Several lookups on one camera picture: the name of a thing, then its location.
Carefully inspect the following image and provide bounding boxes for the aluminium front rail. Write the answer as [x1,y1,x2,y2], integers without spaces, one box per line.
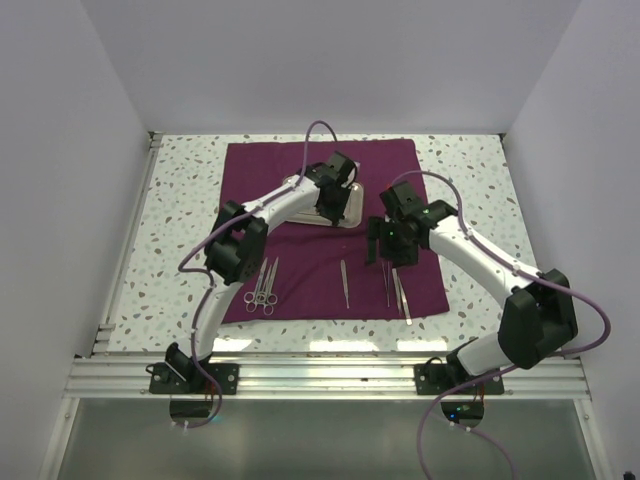
[63,353,591,400]

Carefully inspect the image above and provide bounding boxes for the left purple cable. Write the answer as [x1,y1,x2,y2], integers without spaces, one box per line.
[177,119,361,434]

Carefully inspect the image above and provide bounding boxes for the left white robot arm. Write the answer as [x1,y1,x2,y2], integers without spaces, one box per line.
[165,168,355,393]

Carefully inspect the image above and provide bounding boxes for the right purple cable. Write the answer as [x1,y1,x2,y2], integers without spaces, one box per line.
[389,170,612,480]

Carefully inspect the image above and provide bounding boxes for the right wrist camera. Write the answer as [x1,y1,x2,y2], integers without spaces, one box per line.
[379,181,458,228]

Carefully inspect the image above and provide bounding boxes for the aluminium left side rail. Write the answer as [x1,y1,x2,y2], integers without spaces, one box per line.
[89,132,164,356]

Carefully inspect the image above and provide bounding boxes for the ring handled clamp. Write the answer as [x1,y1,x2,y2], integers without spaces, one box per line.
[257,258,279,306]

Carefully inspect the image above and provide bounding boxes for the surgical forceps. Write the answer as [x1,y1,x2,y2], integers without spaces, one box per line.
[244,264,277,316]

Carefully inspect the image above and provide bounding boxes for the aluminium rail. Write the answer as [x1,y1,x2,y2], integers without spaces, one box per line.
[89,132,164,356]
[63,353,591,400]

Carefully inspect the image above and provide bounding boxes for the steel instrument tray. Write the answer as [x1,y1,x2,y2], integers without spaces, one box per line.
[288,182,365,229]

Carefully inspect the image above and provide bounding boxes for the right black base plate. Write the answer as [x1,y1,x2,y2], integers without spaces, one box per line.
[413,357,505,396]

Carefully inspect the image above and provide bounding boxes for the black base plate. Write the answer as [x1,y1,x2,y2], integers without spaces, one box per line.
[413,357,505,396]
[145,362,240,395]

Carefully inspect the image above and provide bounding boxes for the steel tweezers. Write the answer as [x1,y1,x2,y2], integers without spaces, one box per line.
[397,277,413,326]
[382,260,391,307]
[391,268,404,317]

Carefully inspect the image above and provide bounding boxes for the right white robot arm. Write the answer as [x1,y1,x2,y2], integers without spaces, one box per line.
[366,207,578,393]

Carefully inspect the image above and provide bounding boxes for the purple cable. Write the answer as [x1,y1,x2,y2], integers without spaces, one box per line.
[177,119,361,434]
[389,170,612,480]

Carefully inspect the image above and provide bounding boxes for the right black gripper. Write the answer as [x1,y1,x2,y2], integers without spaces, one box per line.
[366,215,419,268]

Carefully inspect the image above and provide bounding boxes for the surgical scissors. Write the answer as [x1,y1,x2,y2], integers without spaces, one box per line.
[244,258,268,305]

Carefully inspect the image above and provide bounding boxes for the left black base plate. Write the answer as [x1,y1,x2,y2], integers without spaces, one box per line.
[145,362,240,395]

